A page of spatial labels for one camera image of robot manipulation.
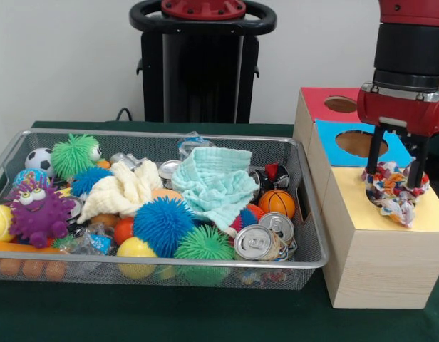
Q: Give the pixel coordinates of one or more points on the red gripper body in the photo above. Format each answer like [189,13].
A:
[401,110]

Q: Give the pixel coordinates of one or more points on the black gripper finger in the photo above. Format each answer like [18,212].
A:
[419,164]
[374,151]

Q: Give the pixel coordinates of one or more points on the multicoloured knotted rag toy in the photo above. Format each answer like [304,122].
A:
[392,189]

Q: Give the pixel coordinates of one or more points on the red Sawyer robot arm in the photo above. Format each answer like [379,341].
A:
[412,42]

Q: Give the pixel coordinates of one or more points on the wooden box with three holes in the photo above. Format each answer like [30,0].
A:
[383,270]

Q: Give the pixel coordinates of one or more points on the shallow silver mesh bin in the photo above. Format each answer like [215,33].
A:
[298,278]

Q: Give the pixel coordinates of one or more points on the small orange basketball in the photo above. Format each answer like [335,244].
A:
[276,204]

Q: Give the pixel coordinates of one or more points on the silver drink can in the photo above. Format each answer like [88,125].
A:
[255,244]

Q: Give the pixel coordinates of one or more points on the mint green cloth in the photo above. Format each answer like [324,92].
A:
[212,185]

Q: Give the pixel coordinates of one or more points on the blue spiky ball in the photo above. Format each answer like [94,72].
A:
[162,226]

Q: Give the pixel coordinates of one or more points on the cream cloth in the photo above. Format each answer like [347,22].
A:
[127,192]

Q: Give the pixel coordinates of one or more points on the green spiky ball with eyes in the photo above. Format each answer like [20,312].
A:
[73,155]

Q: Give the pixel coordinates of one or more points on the small soccer ball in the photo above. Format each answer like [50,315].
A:
[37,158]

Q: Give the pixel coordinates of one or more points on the purple spiky monster toy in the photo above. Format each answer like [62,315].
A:
[37,213]

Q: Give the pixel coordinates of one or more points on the orange toy building block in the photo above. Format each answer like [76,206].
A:
[30,269]

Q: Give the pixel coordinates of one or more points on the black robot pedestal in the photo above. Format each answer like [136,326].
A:
[205,89]

